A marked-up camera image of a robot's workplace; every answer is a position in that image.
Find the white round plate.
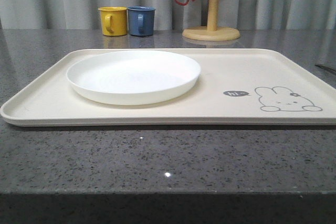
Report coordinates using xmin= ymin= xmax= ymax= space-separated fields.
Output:
xmin=66 ymin=50 xmax=201 ymax=105

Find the yellow mug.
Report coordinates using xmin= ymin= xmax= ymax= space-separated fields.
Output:
xmin=98 ymin=7 xmax=128 ymax=36

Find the grey curtain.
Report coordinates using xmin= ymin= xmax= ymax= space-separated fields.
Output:
xmin=1 ymin=0 xmax=335 ymax=30

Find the wooden mug tree stand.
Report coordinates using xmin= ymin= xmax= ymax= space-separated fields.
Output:
xmin=182 ymin=0 xmax=240 ymax=41

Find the silver metal fork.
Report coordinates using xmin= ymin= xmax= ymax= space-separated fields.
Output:
xmin=315 ymin=64 xmax=336 ymax=75

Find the blue mug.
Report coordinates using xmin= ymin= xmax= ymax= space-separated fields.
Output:
xmin=127 ymin=6 xmax=155 ymax=37

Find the cream rabbit print tray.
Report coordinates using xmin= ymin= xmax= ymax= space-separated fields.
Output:
xmin=1 ymin=48 xmax=335 ymax=126

